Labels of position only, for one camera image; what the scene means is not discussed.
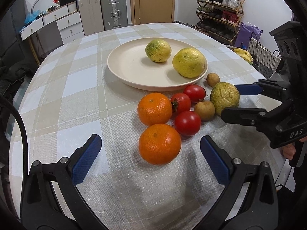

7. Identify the blue plastic bag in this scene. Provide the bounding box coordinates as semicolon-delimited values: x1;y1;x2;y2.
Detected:
25;11;43;25

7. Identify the woven basket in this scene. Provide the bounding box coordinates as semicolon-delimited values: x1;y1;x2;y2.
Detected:
247;37;281;79

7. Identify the black jacket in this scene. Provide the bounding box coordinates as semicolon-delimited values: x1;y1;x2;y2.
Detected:
0;57;37;101

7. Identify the orange mandarin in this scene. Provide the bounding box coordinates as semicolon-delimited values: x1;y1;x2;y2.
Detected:
139;124;182;165
137;92;173;127

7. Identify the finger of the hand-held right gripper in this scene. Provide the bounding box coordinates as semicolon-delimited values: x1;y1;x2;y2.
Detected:
221;100;295;133
234;80;292;99

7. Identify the wrinkled yellow-green passion fruit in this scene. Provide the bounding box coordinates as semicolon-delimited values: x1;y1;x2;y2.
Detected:
210;82;240;116

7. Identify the person's right hand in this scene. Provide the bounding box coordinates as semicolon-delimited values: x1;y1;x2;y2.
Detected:
282;136;307;160

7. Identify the black cable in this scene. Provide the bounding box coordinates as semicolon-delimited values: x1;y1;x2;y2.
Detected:
0;96;30;173

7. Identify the yellow passion fruit green patch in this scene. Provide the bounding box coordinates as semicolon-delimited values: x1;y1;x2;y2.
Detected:
145;39;172;63

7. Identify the white drawer desk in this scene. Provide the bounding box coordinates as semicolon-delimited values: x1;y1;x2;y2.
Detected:
20;2;85;45

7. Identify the purple bag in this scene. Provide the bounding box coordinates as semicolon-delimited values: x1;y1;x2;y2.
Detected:
235;22;263;49

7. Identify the red tomato with green calyx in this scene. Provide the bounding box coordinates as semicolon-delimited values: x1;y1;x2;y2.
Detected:
170;93;192;113

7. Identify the wooden door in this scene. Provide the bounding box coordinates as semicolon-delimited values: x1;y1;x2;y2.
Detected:
130;0;176;25

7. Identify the silver suitcase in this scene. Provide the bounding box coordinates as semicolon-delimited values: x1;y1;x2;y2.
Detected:
100;0;129;31

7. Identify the yellow bag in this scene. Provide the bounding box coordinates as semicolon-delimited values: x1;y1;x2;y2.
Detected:
233;48;254;64

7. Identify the person's dark clothing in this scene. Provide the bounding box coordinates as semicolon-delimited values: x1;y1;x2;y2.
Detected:
276;165;307;230

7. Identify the beige suitcase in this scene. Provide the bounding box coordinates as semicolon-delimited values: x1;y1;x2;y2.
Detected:
78;0;105;36

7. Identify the large yellow citrus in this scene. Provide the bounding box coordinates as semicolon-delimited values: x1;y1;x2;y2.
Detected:
172;48;206;78

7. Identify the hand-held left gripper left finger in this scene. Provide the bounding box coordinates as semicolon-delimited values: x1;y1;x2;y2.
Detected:
20;134;108;230

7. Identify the small brown longan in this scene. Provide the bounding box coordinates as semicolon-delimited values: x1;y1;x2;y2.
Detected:
194;101;215;121
205;73;220;87

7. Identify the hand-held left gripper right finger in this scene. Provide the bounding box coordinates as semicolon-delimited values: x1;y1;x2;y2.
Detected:
192;135;285;230

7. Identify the cream round plate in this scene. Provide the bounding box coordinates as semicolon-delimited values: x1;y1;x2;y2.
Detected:
107;38;209;92

